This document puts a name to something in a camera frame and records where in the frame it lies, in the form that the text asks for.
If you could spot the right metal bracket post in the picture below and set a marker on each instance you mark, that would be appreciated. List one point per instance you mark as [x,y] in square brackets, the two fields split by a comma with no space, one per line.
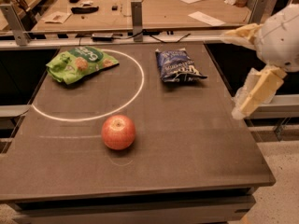
[257,11]

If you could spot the metal bracket post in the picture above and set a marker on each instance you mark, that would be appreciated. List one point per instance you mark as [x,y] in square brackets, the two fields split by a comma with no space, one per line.
[136,12]
[15,24]
[257,11]

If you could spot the black device on table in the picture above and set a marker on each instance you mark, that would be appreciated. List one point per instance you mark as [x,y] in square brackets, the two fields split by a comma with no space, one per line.
[84,10]

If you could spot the white paper sheet small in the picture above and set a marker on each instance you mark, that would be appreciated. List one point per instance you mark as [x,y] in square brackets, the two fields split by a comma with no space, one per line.
[206,19]

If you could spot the blue chip bag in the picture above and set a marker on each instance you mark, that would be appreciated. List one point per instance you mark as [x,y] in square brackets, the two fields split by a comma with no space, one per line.
[177,66]

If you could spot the black power adapter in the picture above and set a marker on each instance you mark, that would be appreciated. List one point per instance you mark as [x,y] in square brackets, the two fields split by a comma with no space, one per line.
[102,37]

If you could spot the red apple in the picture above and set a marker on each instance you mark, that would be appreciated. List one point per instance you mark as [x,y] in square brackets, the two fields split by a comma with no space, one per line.
[118,132]

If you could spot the green rice chip bag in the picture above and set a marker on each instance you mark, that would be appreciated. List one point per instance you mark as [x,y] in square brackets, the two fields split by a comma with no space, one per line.
[72,65]

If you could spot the paper card with print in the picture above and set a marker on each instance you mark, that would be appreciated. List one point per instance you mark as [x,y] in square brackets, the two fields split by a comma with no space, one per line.
[56,17]

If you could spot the left metal bracket post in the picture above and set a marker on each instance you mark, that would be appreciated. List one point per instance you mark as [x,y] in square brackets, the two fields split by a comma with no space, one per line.
[15,24]

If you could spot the middle metal bracket post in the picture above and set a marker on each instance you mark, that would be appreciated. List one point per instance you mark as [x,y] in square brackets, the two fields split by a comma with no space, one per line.
[136,12]

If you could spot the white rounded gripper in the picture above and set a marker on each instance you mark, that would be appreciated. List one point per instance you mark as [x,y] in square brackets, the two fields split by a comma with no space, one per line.
[279,39]

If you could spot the wooden back table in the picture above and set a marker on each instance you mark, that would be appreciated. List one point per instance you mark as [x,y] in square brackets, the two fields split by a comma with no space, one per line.
[156,15]

